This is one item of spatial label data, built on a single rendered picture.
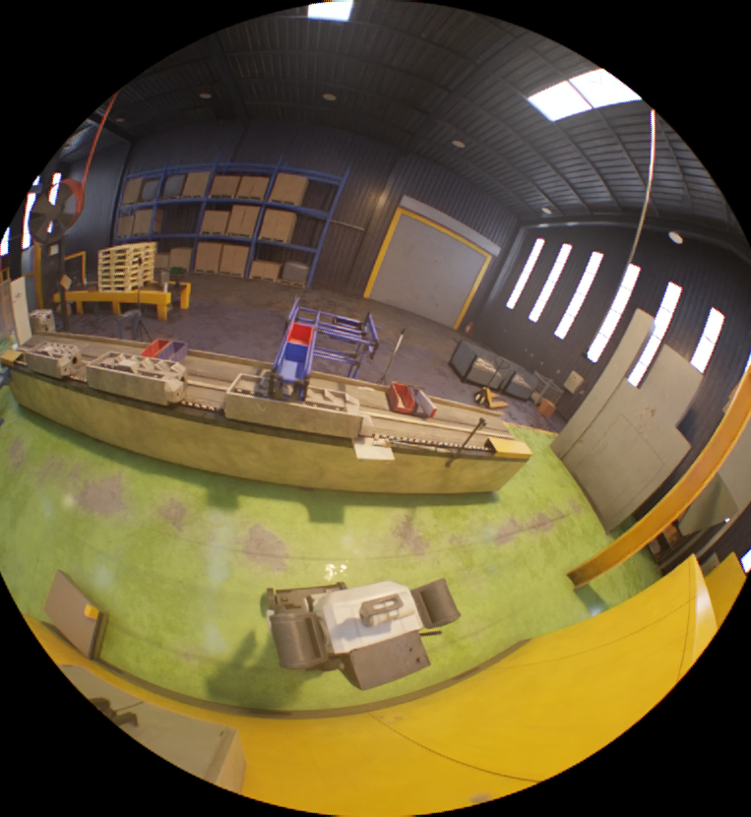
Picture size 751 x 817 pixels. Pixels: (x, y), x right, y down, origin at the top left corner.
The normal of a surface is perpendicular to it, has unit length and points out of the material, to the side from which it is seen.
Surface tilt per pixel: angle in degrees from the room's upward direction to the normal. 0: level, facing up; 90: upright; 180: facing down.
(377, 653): 0
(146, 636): 0
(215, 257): 90
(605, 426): 90
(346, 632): 0
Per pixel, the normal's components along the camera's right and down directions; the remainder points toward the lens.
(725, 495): -0.99, 0.13
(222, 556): 0.33, -0.76
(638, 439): -0.93, -0.17
